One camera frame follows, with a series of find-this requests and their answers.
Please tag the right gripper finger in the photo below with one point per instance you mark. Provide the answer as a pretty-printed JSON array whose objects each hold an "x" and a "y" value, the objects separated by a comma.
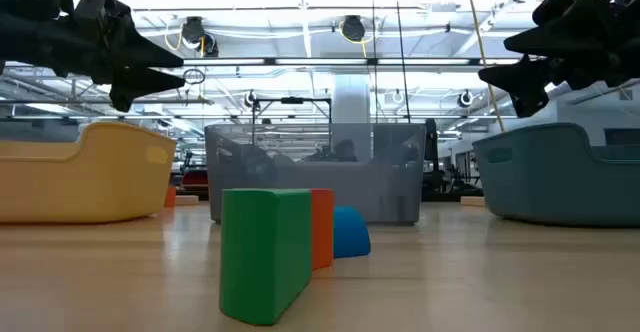
[
  {"x": 530, "y": 79},
  {"x": 560, "y": 42}
]

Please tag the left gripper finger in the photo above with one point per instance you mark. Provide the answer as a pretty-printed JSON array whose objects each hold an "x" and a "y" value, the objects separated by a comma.
[
  {"x": 135, "y": 84},
  {"x": 137, "y": 52}
]

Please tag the orange cylinder block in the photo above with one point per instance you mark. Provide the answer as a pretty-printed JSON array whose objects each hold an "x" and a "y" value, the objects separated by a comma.
[{"x": 170, "y": 197}]

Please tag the long wooden block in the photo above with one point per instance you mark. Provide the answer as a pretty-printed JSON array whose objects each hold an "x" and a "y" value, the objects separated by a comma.
[{"x": 186, "y": 200}]

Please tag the green block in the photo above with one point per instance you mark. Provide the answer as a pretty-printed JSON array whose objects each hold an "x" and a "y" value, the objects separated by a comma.
[{"x": 265, "y": 252}]

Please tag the orange square block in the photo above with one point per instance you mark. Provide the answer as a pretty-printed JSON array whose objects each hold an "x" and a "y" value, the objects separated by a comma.
[{"x": 322, "y": 227}]

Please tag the blue rounded block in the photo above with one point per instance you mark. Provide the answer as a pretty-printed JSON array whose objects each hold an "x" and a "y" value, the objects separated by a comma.
[{"x": 350, "y": 234}]

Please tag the teal plastic bin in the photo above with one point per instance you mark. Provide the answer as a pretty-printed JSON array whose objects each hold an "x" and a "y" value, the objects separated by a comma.
[{"x": 550, "y": 182}]

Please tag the yellow plastic bin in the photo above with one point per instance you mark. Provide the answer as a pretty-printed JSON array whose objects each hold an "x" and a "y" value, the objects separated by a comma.
[{"x": 90, "y": 182}]

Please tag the red box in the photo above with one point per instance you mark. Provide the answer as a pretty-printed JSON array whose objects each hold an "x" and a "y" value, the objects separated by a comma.
[{"x": 195, "y": 178}]

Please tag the black upright equipment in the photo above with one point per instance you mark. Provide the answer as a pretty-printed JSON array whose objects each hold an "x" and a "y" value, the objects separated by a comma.
[{"x": 431, "y": 147}]

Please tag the white pillar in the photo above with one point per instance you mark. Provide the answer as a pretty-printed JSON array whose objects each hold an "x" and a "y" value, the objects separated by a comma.
[{"x": 350, "y": 99}]

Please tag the ceiling light bar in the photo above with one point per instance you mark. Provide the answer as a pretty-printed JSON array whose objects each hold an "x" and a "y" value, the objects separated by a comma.
[{"x": 320, "y": 62}]

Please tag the grey translucent plastic bin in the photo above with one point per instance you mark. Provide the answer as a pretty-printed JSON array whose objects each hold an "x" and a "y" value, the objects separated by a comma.
[{"x": 380, "y": 187}]

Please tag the person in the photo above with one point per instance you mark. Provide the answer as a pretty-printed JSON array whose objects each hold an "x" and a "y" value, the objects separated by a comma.
[{"x": 345, "y": 151}]

